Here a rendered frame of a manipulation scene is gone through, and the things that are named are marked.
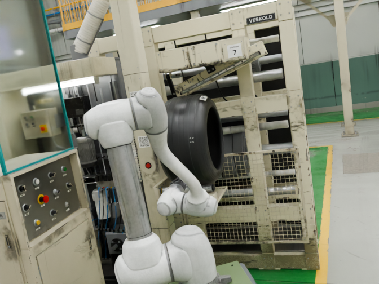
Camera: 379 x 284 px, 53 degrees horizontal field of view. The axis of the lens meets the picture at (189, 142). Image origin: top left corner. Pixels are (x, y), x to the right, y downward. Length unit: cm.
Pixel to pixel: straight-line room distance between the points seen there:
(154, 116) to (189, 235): 49
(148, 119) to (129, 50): 101
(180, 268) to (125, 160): 47
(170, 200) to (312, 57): 991
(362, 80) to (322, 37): 160
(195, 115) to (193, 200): 59
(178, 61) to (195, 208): 114
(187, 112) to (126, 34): 64
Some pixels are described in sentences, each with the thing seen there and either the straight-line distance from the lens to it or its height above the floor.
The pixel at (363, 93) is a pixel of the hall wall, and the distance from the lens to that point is 1145.
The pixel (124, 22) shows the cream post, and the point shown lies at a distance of 246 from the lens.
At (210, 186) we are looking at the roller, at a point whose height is 91.
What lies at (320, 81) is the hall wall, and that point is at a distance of 1141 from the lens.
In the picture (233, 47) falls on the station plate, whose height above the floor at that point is 172.
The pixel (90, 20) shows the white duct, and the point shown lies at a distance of 290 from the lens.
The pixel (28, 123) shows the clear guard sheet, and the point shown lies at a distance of 210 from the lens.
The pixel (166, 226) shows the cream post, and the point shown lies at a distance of 259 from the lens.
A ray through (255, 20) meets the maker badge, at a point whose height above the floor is 190.
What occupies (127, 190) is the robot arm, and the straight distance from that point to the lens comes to 150.
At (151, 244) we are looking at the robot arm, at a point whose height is 97.
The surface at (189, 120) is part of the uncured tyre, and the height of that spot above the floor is 134.
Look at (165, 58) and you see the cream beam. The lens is 263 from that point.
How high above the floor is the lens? 158
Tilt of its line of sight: 10 degrees down
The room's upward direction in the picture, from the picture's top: 9 degrees counter-clockwise
